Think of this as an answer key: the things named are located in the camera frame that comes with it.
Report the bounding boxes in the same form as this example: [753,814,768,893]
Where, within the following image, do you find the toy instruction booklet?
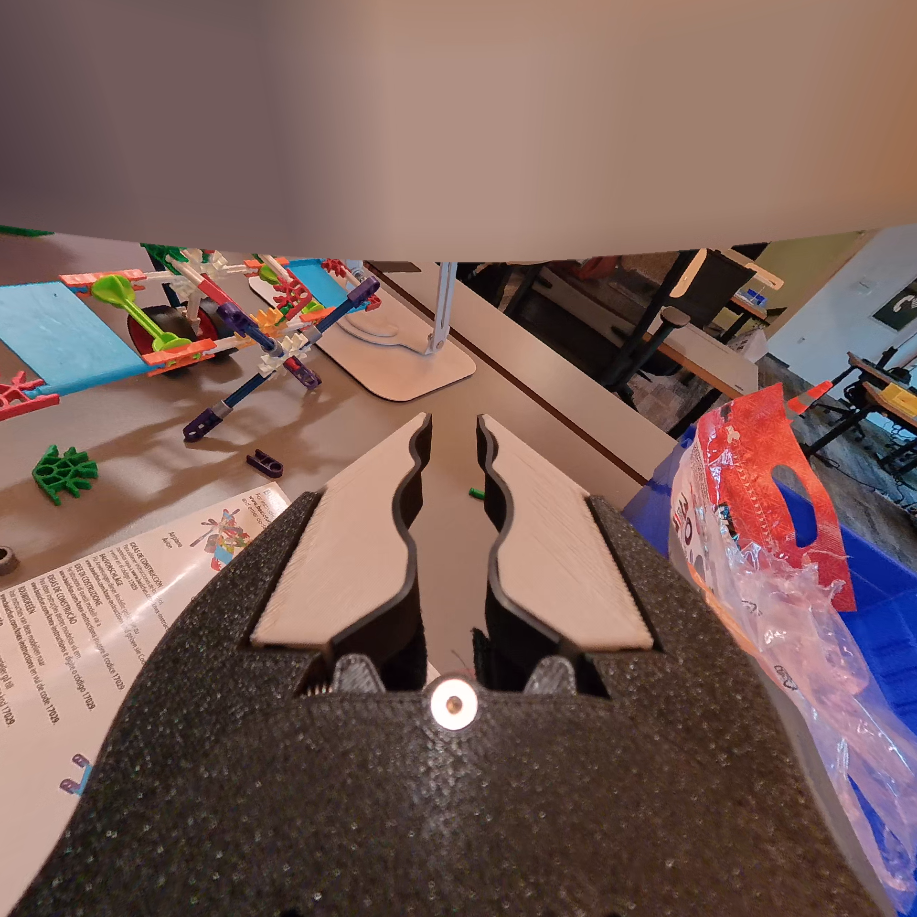
[0,481,291,893]

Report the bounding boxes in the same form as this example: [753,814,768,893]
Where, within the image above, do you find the blue plastic bin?
[622,423,917,917]

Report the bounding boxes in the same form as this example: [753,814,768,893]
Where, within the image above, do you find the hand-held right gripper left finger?
[249,412,434,692]

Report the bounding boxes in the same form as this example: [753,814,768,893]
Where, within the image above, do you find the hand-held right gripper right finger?
[473,413,655,693]

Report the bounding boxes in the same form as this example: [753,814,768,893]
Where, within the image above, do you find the wooden and white book stand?
[247,259,477,402]

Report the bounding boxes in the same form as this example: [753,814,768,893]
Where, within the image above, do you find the black office chair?
[609,251,760,391]

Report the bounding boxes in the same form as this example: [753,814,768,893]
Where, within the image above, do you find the colourful construction toy plane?
[0,247,384,441]

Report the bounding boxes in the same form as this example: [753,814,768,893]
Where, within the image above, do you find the clear plastic bag red header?
[670,382,917,914]

